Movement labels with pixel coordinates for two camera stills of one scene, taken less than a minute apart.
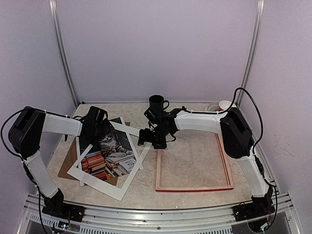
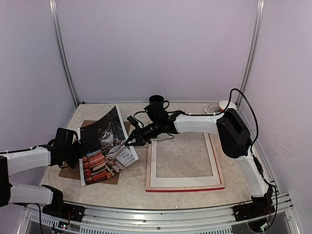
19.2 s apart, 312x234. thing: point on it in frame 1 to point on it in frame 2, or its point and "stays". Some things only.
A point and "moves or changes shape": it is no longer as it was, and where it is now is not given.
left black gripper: (107, 129) to (82, 151)
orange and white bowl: (224, 105) stays
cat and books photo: (112, 156) moves or changes shape
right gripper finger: (147, 135) to (140, 140)
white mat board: (117, 193) to (168, 181)
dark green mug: (156, 104) stays
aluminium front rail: (95, 219) stays
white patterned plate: (212, 107) stays
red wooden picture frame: (225, 166) to (164, 188)
